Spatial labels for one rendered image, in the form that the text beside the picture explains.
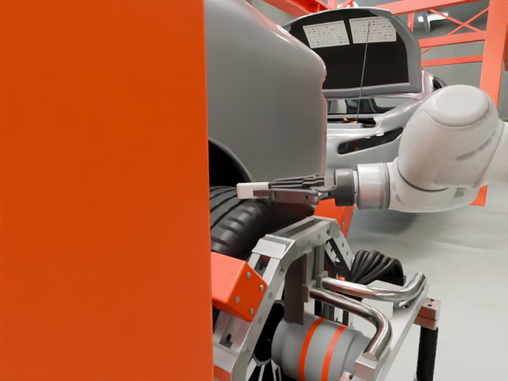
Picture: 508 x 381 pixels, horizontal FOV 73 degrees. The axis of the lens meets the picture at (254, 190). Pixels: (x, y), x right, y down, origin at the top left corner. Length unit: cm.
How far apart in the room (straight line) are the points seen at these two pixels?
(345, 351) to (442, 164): 40
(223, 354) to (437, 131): 46
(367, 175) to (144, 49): 55
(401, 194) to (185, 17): 54
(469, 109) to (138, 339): 46
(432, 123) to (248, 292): 36
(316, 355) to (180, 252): 59
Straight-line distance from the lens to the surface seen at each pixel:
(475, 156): 55
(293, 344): 78
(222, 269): 55
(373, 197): 67
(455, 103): 53
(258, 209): 70
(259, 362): 89
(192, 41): 20
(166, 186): 18
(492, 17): 432
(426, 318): 87
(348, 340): 76
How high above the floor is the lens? 133
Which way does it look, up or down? 10 degrees down
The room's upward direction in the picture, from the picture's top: straight up
